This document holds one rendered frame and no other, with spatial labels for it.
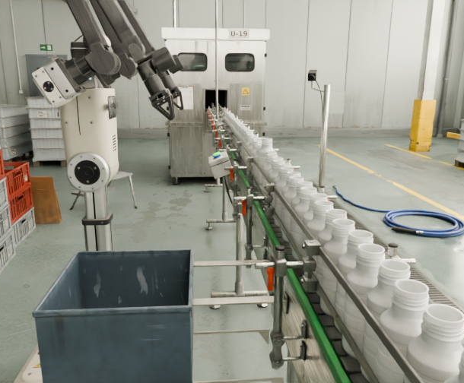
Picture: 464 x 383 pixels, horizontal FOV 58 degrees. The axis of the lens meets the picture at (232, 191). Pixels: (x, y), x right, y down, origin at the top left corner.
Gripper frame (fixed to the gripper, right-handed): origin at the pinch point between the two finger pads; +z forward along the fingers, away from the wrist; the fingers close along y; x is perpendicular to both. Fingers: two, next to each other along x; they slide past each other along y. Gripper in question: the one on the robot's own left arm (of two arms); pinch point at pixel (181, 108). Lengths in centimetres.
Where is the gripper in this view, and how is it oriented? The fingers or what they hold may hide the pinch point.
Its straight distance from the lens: 193.0
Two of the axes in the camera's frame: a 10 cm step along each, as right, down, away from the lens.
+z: 4.8, 8.5, 2.3
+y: -1.3, -1.9, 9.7
